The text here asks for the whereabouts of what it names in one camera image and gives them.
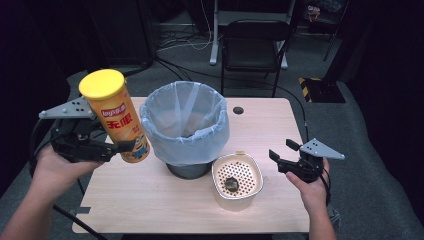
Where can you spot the translucent white trash bag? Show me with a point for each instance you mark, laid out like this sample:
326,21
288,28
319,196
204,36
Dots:
186,146

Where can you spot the white desk frame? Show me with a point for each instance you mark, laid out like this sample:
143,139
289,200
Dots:
214,40

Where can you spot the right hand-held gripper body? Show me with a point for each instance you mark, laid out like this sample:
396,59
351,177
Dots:
310,166

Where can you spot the grey trash bin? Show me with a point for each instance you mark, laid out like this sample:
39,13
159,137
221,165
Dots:
188,171

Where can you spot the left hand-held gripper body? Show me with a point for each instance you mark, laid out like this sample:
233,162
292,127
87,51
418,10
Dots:
78,145

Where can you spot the yellow black striped floor ramp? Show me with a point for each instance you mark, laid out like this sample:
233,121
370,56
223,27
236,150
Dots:
320,90

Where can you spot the dark food waste lump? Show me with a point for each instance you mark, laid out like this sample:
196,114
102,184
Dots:
231,184

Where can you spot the black folding chair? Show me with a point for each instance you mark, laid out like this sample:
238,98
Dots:
253,50

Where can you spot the person's right hand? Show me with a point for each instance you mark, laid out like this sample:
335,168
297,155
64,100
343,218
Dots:
313,195

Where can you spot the beige strainer container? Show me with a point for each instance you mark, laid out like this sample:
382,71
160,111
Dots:
233,201

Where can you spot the person's left hand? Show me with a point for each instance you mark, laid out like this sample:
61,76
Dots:
55,173

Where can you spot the yellow potato chip can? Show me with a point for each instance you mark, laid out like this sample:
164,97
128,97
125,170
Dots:
116,116

